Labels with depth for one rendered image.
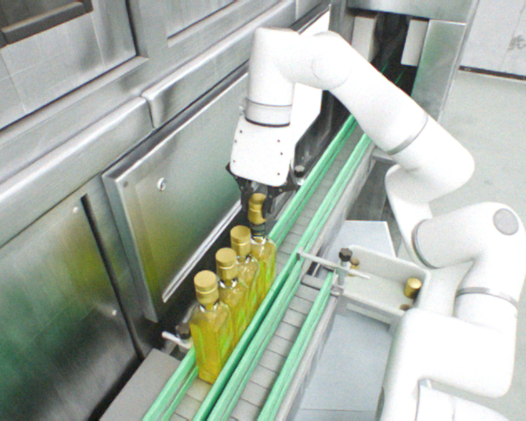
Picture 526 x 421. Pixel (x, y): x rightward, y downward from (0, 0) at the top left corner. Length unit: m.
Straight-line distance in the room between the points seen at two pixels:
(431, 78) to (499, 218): 0.96
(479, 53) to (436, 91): 2.87
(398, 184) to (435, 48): 0.87
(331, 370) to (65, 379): 0.57
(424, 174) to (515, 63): 3.82
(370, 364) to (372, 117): 0.60
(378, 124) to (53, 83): 0.46
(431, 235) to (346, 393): 0.45
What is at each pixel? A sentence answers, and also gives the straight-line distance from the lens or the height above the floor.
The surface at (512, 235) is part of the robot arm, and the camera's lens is 0.73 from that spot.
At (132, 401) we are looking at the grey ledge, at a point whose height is 0.88.
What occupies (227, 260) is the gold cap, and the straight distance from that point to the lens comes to 0.71.
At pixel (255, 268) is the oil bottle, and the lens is 0.81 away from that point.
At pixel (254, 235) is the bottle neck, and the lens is 0.81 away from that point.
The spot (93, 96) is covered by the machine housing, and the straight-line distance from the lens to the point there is 0.62.
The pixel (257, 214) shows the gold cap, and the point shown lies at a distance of 0.77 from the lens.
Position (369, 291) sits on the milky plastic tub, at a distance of 1.20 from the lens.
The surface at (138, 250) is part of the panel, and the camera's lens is 0.73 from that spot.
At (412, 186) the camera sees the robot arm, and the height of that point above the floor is 1.24.
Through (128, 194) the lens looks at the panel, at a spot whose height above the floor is 1.29.
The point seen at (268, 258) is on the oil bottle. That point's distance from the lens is 0.84.
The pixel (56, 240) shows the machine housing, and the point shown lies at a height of 1.27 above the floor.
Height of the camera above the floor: 1.68
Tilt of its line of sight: 42 degrees down
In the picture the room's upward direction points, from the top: straight up
